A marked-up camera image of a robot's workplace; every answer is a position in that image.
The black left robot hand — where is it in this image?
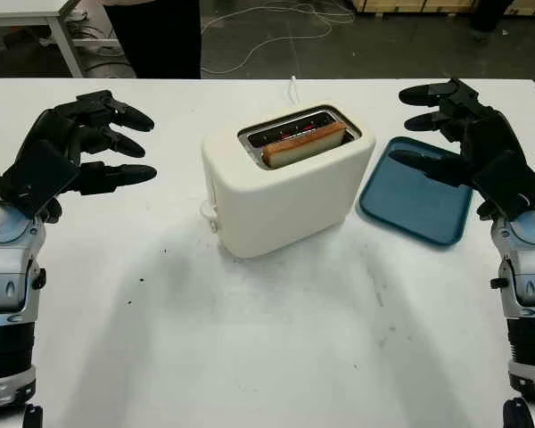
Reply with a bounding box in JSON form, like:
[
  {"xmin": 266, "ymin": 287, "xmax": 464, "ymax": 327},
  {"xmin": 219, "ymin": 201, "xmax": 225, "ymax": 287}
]
[{"xmin": 20, "ymin": 90, "xmax": 157, "ymax": 196}]

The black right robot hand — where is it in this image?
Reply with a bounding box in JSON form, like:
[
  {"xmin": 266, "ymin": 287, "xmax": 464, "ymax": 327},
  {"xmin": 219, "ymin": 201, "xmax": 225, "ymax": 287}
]
[{"xmin": 390, "ymin": 78, "xmax": 523, "ymax": 188}]

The slice of toast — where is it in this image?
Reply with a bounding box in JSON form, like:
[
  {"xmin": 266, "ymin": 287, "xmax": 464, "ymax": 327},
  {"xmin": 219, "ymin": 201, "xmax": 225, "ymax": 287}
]
[{"xmin": 261, "ymin": 123, "xmax": 345, "ymax": 169}]

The person in black clothes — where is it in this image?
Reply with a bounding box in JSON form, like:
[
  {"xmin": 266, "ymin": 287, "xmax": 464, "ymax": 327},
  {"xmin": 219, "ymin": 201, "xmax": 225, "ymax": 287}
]
[{"xmin": 102, "ymin": 0, "xmax": 204, "ymax": 80}]

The cream two-slot toaster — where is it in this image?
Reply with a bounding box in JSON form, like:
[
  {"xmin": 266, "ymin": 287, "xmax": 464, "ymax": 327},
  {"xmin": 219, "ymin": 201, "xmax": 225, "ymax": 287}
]
[{"xmin": 200, "ymin": 104, "xmax": 377, "ymax": 259}]

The blue plastic tray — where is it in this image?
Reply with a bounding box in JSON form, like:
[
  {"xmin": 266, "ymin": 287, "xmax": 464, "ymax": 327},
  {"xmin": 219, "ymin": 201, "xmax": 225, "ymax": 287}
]
[{"xmin": 355, "ymin": 136, "xmax": 474, "ymax": 249}]

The bystander dark trouser leg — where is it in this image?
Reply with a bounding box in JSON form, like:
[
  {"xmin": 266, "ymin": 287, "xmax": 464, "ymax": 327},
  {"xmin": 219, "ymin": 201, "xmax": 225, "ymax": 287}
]
[{"xmin": 467, "ymin": 0, "xmax": 503, "ymax": 44}]

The stack of cardboard boxes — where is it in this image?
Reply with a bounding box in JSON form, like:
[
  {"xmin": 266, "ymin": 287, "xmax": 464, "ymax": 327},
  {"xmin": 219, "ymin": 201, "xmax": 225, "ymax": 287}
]
[{"xmin": 351, "ymin": 0, "xmax": 487, "ymax": 14}]

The white table frame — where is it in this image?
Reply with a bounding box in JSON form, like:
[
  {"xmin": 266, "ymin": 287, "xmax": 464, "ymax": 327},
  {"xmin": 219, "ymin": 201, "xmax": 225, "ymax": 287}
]
[{"xmin": 0, "ymin": 0, "xmax": 117, "ymax": 79}]

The white toaster power cable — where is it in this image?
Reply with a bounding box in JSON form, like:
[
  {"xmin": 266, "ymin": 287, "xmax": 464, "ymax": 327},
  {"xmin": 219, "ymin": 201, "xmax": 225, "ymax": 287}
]
[{"xmin": 284, "ymin": 75, "xmax": 300, "ymax": 108}]

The white cable on floor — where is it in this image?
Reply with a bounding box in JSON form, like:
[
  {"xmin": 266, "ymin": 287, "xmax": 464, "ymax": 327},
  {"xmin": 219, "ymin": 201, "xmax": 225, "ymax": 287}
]
[{"xmin": 202, "ymin": 0, "xmax": 356, "ymax": 77}]

